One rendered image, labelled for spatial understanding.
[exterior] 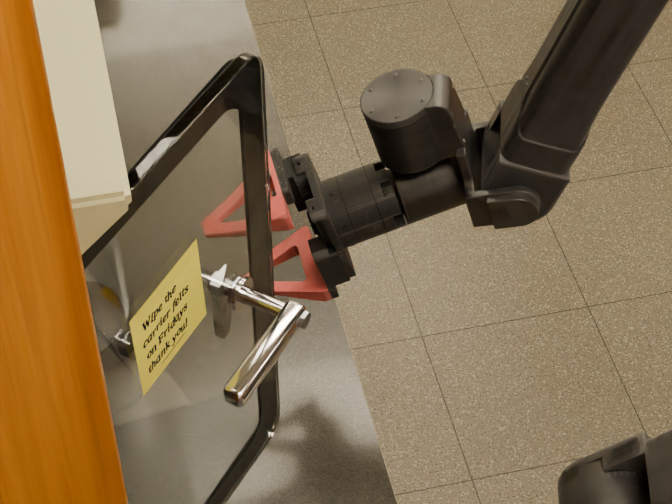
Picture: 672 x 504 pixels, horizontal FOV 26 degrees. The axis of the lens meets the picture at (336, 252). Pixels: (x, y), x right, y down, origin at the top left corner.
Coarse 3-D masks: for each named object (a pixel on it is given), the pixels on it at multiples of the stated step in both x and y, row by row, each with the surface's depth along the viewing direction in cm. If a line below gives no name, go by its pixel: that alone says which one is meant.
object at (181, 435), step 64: (256, 64) 90; (192, 128) 86; (256, 128) 94; (192, 192) 89; (256, 192) 98; (128, 256) 84; (256, 256) 102; (128, 320) 87; (256, 320) 106; (128, 384) 90; (192, 384) 100; (128, 448) 94; (192, 448) 104; (256, 448) 116
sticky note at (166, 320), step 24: (192, 264) 92; (168, 288) 90; (192, 288) 94; (144, 312) 89; (168, 312) 92; (192, 312) 95; (144, 336) 90; (168, 336) 93; (144, 360) 91; (168, 360) 94; (144, 384) 92
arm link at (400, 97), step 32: (384, 96) 110; (416, 96) 109; (448, 96) 109; (384, 128) 109; (416, 128) 109; (448, 128) 109; (480, 128) 116; (384, 160) 112; (416, 160) 111; (480, 160) 117; (480, 192) 112; (512, 192) 111; (480, 224) 114; (512, 224) 113
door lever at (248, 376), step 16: (240, 288) 100; (240, 304) 101; (256, 304) 100; (272, 304) 100; (288, 304) 100; (288, 320) 99; (304, 320) 99; (272, 336) 98; (288, 336) 98; (256, 352) 97; (272, 352) 97; (240, 368) 96; (256, 368) 96; (240, 384) 95; (256, 384) 96; (240, 400) 95
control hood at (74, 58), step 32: (64, 0) 74; (64, 32) 72; (96, 32) 72; (64, 64) 70; (96, 64) 70; (64, 96) 69; (96, 96) 69; (64, 128) 67; (96, 128) 67; (64, 160) 66; (96, 160) 66; (96, 192) 64; (128, 192) 65; (96, 224) 65
